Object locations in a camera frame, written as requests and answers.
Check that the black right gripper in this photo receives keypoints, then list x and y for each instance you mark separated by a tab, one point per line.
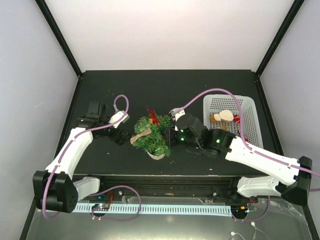
169	136

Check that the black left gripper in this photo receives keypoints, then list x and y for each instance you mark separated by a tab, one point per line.
121	139

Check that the burlap fabric ornament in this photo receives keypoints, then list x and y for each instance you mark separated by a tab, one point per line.
140	135

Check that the small green christmas tree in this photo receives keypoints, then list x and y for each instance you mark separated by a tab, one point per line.
153	144

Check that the red star ornament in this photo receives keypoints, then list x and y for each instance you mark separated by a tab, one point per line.
152	115

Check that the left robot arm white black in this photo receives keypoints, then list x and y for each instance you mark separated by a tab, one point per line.
54	188

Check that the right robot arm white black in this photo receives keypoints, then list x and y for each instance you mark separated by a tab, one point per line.
288	178

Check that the white plastic basket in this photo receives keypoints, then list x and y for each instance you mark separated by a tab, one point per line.
215	103

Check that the cream felt snowman ornament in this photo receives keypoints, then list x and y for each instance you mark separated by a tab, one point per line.
222	116

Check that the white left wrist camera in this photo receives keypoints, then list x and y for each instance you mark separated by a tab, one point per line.
118	118

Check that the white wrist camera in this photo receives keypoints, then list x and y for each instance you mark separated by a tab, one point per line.
176	113
118	118

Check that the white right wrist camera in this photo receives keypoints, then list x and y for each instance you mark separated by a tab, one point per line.
176	113

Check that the white slotted cable duct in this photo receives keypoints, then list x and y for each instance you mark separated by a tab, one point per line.
154	209

